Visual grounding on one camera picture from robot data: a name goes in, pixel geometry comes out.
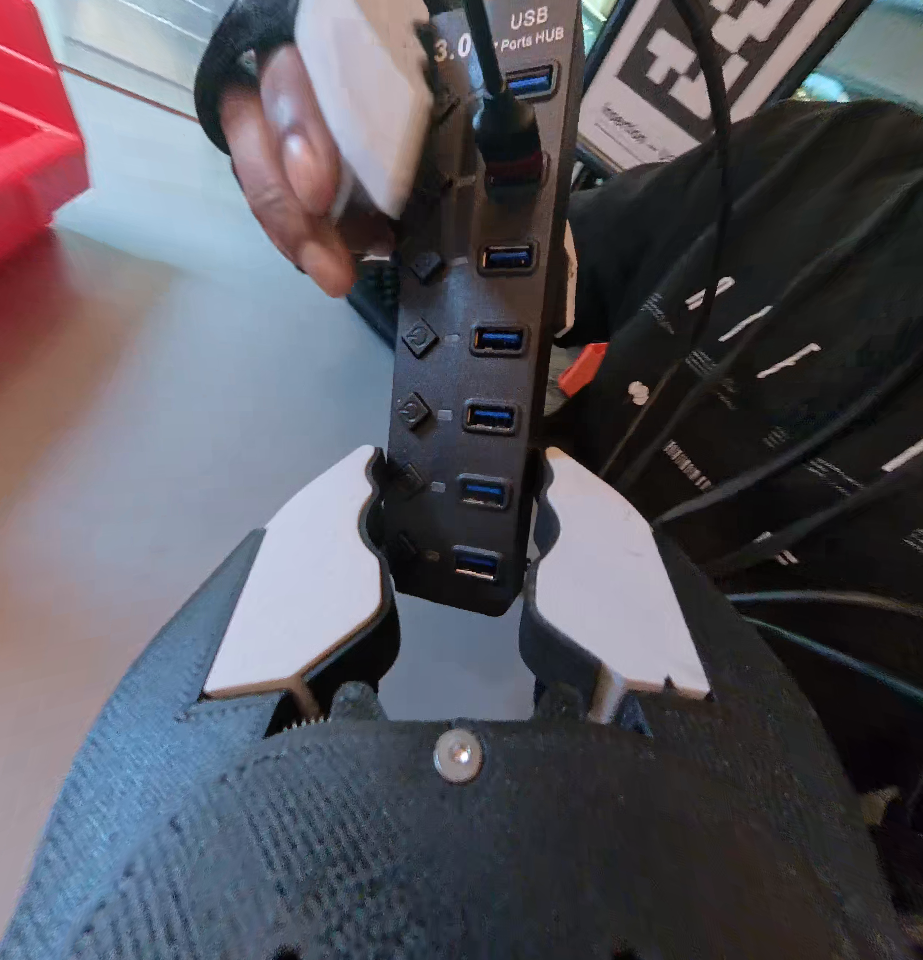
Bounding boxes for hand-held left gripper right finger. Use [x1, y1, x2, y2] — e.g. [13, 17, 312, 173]
[518, 446, 714, 726]

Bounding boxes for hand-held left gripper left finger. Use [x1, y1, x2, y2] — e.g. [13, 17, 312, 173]
[199, 445, 403, 712]

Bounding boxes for black red-ringed USB cable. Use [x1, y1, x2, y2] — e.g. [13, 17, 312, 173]
[461, 0, 547, 189]

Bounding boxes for person's black printed jacket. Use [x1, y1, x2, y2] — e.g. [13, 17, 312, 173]
[565, 97, 923, 789]

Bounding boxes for red plastic bin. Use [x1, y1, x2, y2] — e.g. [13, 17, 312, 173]
[0, 0, 91, 275]

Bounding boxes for black braided cable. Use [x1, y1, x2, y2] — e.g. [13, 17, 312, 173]
[667, 0, 736, 346]

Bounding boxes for white marker sign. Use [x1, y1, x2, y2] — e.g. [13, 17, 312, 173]
[581, 0, 875, 172]

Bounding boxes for black USB hub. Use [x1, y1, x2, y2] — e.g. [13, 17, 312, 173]
[386, 0, 586, 618]

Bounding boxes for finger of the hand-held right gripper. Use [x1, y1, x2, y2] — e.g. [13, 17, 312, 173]
[562, 223, 580, 340]

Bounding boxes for thin black cable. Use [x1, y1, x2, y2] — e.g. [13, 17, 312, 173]
[727, 588, 923, 631]
[651, 431, 923, 526]

